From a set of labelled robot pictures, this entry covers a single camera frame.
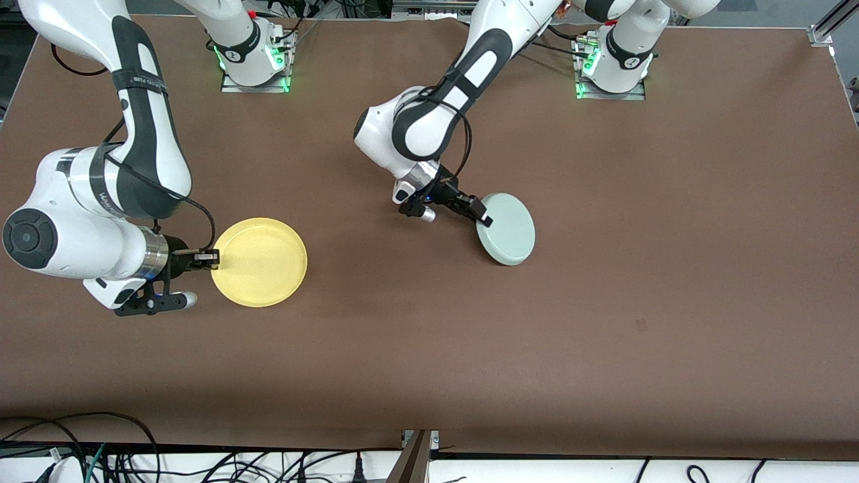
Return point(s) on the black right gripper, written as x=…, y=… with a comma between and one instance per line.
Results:
x=177, y=261

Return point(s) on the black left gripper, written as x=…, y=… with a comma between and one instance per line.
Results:
x=445, y=193

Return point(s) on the pale green round plate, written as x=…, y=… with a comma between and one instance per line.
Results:
x=510, y=231

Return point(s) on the yellow round plate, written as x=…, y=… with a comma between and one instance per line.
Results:
x=262, y=265

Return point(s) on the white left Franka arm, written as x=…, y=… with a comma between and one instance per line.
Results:
x=429, y=127

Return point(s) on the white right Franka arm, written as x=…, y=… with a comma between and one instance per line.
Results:
x=144, y=154

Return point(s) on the black power plug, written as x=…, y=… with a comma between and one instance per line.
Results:
x=359, y=469

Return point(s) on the aluminium corner profile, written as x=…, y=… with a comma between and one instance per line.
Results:
x=820, y=33

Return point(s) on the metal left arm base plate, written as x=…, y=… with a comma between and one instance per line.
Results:
x=611, y=96

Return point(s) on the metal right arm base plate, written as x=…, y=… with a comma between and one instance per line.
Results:
x=268, y=88

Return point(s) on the dark metal table post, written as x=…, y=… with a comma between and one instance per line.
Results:
x=413, y=463

